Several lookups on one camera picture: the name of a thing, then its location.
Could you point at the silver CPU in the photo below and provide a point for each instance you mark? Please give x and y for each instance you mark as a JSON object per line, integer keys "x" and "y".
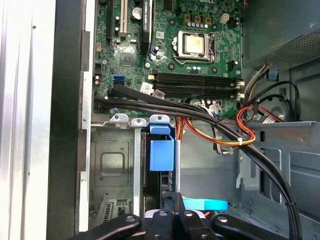
{"x": 194, "y": 43}

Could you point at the black expansion slot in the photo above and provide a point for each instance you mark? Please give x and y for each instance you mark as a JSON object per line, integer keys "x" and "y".
{"x": 110, "y": 20}

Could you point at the metal disk bay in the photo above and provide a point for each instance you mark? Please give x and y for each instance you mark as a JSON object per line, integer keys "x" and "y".
{"x": 137, "y": 162}

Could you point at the metal drive cage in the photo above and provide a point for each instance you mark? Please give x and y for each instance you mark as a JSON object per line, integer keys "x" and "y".
{"x": 287, "y": 130}

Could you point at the white expansion slot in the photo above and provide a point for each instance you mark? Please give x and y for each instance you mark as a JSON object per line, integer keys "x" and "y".
{"x": 123, "y": 17}

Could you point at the CPU socket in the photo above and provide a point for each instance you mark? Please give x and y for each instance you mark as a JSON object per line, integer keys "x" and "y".
{"x": 213, "y": 45}

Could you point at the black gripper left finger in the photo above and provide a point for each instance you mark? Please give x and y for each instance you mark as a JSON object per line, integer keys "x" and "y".
{"x": 157, "y": 230}

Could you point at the green motherboard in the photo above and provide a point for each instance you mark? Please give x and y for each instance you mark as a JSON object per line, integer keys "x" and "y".
{"x": 135, "y": 70}

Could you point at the black RAM slot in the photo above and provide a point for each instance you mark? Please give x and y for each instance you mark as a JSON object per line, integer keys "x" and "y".
{"x": 195, "y": 89}
{"x": 195, "y": 77}

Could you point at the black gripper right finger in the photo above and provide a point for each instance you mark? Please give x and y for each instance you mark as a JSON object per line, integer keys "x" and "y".
{"x": 195, "y": 230}

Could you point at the hard disk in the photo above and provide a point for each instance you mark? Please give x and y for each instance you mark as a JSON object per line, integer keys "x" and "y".
{"x": 161, "y": 155}

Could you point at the grey power supply unit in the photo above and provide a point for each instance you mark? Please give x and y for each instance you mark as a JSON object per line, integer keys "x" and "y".
{"x": 275, "y": 25}

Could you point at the black PC case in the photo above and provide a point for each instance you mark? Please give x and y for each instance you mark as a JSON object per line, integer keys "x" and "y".
{"x": 65, "y": 100}

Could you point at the metal socket cover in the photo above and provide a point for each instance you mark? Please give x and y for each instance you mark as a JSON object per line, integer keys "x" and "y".
{"x": 181, "y": 46}

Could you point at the black graphics card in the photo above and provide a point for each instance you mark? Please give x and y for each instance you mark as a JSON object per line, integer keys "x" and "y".
{"x": 146, "y": 25}

